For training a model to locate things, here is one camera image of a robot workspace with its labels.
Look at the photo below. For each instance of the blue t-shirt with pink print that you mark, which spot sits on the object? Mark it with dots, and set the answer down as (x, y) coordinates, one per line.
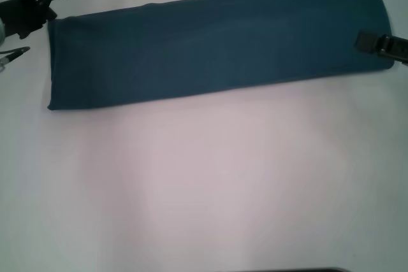
(223, 46)

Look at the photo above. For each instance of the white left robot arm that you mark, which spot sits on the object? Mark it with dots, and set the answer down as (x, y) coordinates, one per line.
(1, 31)

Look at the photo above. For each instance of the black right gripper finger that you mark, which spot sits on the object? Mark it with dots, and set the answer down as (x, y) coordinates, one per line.
(369, 41)

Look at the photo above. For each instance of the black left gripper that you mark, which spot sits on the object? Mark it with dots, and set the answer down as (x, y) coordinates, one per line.
(22, 14)

